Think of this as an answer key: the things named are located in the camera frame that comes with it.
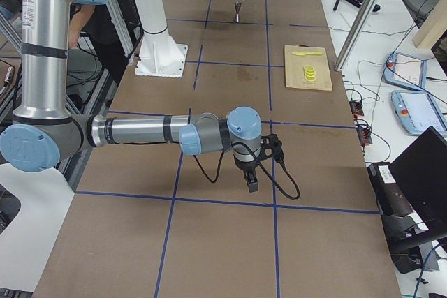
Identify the lower teach pendant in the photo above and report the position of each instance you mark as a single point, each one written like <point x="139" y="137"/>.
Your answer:
<point x="417" y="111"/>

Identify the wooden plank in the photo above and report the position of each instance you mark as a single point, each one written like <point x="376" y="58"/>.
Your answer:
<point x="433" y="27"/>

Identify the aluminium frame post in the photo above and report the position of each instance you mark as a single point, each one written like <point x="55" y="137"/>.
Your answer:
<point x="354" y="33"/>

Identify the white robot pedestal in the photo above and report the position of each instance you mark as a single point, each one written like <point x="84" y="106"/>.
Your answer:
<point x="159" y="54"/>

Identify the black monitor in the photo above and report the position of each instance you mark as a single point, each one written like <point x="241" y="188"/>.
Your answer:
<point x="420" y="172"/>

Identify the black box with label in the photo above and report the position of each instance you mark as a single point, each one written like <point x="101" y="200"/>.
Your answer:
<point x="391" y="199"/>

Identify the wooden cutting board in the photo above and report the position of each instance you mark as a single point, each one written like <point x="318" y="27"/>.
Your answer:
<point x="294" y="74"/>

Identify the teach pendant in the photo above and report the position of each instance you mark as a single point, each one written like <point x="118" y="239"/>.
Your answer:
<point x="405" y="71"/>
<point x="417" y="111"/>

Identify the steel measuring jigger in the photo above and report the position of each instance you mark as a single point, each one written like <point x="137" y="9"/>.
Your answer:
<point x="237" y="6"/>

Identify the upper teach pendant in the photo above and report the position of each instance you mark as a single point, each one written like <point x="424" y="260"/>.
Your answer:
<point x="405" y="71"/>

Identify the grey office chair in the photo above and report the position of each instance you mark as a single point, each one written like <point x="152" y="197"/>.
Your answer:
<point x="420" y="9"/>

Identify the yellow plastic knife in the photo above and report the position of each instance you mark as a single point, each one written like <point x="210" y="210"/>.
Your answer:
<point x="303" y="54"/>

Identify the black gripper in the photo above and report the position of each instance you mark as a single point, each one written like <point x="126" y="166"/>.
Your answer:
<point x="245" y="167"/>

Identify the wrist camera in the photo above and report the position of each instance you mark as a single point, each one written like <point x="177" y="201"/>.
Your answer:
<point x="271" y="147"/>

